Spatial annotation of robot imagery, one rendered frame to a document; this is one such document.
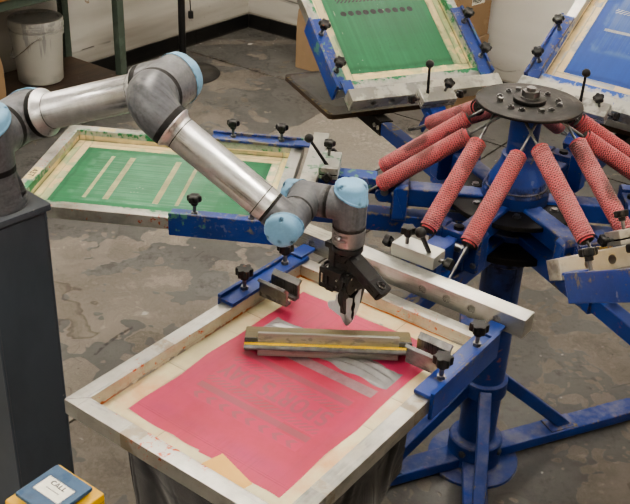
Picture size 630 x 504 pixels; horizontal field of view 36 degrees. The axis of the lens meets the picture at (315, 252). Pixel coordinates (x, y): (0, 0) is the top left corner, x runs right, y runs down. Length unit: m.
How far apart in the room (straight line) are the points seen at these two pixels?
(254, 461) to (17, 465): 0.92
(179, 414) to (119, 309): 2.12
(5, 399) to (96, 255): 2.06
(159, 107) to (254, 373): 0.62
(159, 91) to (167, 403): 0.65
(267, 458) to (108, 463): 1.50
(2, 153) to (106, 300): 2.00
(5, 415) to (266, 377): 0.77
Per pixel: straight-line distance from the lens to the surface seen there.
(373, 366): 2.21
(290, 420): 2.05
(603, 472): 3.55
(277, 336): 2.21
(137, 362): 2.16
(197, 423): 2.05
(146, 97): 2.06
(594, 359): 4.09
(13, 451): 2.69
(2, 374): 2.53
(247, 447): 1.99
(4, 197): 2.33
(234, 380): 2.16
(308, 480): 1.92
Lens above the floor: 2.26
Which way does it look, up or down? 30 degrees down
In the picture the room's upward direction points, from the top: 3 degrees clockwise
